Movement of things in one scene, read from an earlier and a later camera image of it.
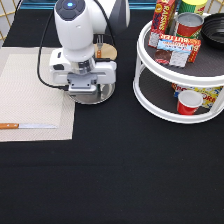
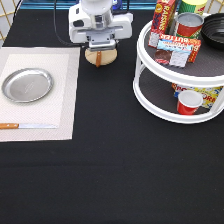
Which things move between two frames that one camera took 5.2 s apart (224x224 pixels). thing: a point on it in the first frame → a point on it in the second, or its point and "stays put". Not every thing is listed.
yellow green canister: [191, 6] stays put
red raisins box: [164, 13] stays put
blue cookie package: [173, 53] stays put
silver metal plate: [104, 91] → [27, 85]
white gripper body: [59, 67] → [79, 23]
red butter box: [194, 42] stays put
